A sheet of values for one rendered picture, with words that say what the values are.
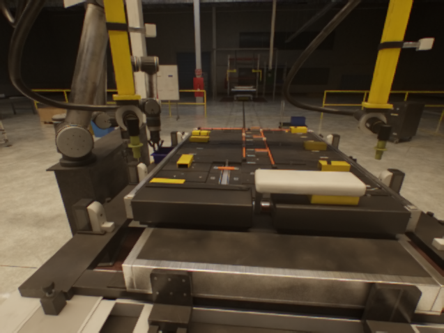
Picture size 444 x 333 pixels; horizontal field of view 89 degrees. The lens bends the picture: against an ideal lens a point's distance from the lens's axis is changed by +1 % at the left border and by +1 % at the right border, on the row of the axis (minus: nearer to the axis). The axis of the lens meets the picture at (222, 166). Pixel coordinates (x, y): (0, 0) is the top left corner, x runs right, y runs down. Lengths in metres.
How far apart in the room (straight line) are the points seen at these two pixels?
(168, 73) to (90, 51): 7.65
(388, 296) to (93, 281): 0.87
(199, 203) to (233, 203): 0.12
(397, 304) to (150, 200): 0.77
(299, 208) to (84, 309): 0.74
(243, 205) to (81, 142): 1.14
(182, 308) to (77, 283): 0.36
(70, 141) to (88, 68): 0.45
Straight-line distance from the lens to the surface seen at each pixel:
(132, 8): 6.45
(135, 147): 0.68
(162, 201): 0.82
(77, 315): 0.91
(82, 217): 1.13
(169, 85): 9.23
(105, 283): 0.91
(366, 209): 0.88
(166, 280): 0.72
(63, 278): 0.99
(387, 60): 1.01
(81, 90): 1.65
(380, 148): 0.89
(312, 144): 1.80
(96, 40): 1.67
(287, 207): 0.79
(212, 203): 0.78
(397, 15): 1.02
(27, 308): 1.02
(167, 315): 0.78
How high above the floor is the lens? 1.50
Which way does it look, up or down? 21 degrees down
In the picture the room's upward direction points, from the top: straight up
